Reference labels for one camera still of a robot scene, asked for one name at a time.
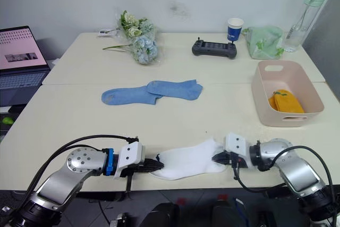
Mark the white sock pair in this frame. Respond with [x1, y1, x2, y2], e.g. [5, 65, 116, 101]
[148, 137, 227, 181]

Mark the grey partition panel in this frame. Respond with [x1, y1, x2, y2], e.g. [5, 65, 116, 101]
[302, 0, 340, 85]

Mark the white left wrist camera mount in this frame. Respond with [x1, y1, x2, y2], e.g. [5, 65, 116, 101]
[113, 141, 146, 180]

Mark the yellow folded sock pair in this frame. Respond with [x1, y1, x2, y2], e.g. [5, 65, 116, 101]
[268, 89, 305, 114]

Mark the white green flower bouquet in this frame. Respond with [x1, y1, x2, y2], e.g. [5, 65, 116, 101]
[116, 10, 156, 39]

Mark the blue white paper cup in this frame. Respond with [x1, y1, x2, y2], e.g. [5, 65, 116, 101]
[226, 17, 245, 43]

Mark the blue hydrangea artificial flower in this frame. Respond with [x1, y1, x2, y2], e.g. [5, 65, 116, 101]
[102, 35, 159, 66]

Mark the black rod under left gripper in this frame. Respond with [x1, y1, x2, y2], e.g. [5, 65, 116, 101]
[125, 172, 134, 193]

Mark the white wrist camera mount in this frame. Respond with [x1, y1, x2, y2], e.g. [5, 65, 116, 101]
[224, 132, 253, 170]
[113, 141, 146, 180]

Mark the pink plastic container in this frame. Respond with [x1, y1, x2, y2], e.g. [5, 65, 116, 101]
[251, 60, 326, 128]

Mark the green plastic bag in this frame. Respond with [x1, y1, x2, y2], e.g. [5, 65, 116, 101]
[242, 25, 285, 61]

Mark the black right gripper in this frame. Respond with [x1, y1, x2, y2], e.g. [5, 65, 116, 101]
[211, 151, 250, 170]

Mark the clear bottle green lid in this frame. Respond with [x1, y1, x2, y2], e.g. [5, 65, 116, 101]
[284, 0, 328, 53]

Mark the dark rounded shape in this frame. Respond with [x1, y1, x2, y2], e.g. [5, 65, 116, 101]
[140, 202, 182, 227]
[211, 199, 250, 227]

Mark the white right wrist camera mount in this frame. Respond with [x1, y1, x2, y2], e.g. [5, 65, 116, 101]
[224, 132, 253, 170]

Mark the grey laptop pink screen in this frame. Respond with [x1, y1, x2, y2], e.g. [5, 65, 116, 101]
[0, 26, 52, 108]

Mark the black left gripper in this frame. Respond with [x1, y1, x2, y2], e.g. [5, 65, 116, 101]
[120, 158, 165, 179]

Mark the light blue sock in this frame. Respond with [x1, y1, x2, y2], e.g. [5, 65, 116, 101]
[101, 85, 163, 106]
[147, 79, 204, 101]

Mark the dark grey remote controller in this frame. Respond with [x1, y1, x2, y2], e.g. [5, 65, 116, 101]
[191, 37, 238, 61]

